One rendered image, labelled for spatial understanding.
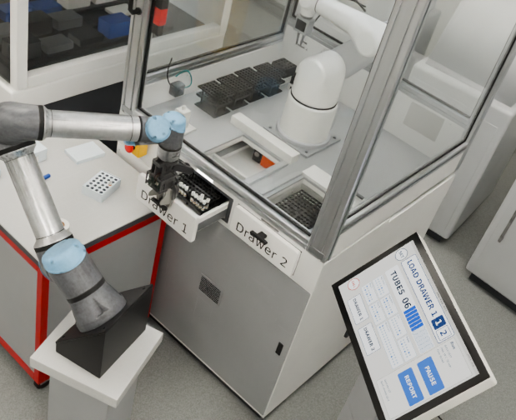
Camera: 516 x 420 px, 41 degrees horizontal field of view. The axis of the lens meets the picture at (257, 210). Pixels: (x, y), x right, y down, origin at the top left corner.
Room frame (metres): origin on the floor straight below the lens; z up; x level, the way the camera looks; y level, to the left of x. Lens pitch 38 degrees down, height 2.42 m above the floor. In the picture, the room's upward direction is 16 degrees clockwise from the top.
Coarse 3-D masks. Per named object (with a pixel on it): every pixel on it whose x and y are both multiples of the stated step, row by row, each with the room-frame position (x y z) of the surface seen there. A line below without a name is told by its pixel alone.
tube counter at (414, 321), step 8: (408, 296) 1.46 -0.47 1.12; (400, 304) 1.44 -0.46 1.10; (408, 304) 1.44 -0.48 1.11; (408, 312) 1.41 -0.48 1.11; (416, 312) 1.40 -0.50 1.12; (408, 320) 1.39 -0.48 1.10; (416, 320) 1.38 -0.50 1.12; (416, 328) 1.36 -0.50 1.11; (424, 328) 1.35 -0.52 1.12; (416, 336) 1.34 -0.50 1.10; (424, 336) 1.33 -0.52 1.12; (416, 344) 1.31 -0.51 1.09; (424, 344) 1.31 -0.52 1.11; (432, 344) 1.30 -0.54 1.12
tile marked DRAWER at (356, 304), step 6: (360, 294) 1.52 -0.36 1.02; (348, 300) 1.52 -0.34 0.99; (354, 300) 1.51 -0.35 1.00; (360, 300) 1.50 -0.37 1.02; (348, 306) 1.50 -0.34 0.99; (354, 306) 1.49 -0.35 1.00; (360, 306) 1.48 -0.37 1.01; (354, 312) 1.47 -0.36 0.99; (360, 312) 1.46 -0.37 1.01; (366, 312) 1.46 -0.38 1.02; (354, 318) 1.45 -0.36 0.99; (360, 318) 1.44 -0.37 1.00; (366, 318) 1.44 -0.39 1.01
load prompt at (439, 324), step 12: (408, 264) 1.56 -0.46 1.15; (420, 264) 1.55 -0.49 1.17; (408, 276) 1.52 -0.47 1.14; (420, 276) 1.51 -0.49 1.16; (420, 288) 1.47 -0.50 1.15; (432, 288) 1.46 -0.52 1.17; (420, 300) 1.44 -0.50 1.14; (432, 300) 1.42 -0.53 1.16; (432, 312) 1.39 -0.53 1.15; (444, 312) 1.38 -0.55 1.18; (432, 324) 1.36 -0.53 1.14; (444, 324) 1.34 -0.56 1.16; (444, 336) 1.31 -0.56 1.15
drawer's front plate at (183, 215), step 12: (144, 180) 1.89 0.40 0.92; (144, 192) 1.88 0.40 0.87; (144, 204) 1.88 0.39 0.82; (156, 204) 1.85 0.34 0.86; (180, 204) 1.80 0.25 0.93; (180, 216) 1.79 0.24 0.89; (192, 216) 1.76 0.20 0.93; (180, 228) 1.78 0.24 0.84; (192, 228) 1.76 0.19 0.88; (192, 240) 1.75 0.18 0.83
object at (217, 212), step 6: (180, 198) 1.94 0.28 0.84; (186, 204) 1.92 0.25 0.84; (222, 204) 1.91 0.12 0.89; (192, 210) 1.90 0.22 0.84; (210, 210) 1.86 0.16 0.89; (216, 210) 1.87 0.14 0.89; (222, 210) 1.90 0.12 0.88; (204, 216) 1.82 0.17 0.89; (210, 216) 1.85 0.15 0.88; (216, 216) 1.87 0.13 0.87; (222, 216) 1.90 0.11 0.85; (198, 222) 1.80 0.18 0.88; (204, 222) 1.82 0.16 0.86; (210, 222) 1.85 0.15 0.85; (198, 228) 1.80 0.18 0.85
